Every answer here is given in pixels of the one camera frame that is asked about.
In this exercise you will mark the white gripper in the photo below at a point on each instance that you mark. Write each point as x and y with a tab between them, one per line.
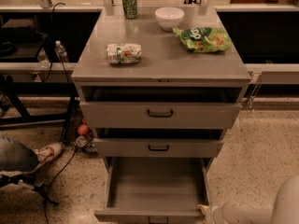
216	213

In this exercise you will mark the grey bottom drawer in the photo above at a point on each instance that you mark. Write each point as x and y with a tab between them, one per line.
155	191

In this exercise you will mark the grey drawer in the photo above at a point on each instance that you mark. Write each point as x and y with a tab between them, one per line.
159	115
155	191
168	148

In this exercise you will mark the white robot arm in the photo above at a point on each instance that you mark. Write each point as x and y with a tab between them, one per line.
284	211

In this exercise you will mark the grey middle drawer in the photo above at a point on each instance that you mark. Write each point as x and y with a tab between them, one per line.
168	148

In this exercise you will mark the grey drawer cabinet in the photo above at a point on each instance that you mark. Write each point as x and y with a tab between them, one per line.
167	73

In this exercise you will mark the grey top drawer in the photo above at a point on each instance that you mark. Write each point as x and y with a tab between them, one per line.
159	115

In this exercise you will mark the orange ball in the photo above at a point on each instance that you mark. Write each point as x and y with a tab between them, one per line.
83	129

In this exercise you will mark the white orange sneaker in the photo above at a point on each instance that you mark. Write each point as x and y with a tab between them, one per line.
48	153

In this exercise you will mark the green chip bag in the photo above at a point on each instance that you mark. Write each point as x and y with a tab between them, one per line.
203	39

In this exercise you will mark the lying white soda can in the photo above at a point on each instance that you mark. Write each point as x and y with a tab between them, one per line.
123	53

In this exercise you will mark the white bowl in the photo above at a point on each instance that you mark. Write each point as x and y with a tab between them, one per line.
169	17

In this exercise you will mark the blue jeans leg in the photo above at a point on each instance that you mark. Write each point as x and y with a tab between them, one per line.
16	156

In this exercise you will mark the black office chair base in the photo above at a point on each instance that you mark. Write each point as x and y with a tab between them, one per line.
28	182

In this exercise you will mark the clear water bottle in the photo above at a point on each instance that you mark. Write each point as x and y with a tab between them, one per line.
61	52

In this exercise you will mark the upright green soda can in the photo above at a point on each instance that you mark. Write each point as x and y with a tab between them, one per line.
130	8

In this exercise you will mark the black table frame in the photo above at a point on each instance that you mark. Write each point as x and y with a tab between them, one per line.
31	90

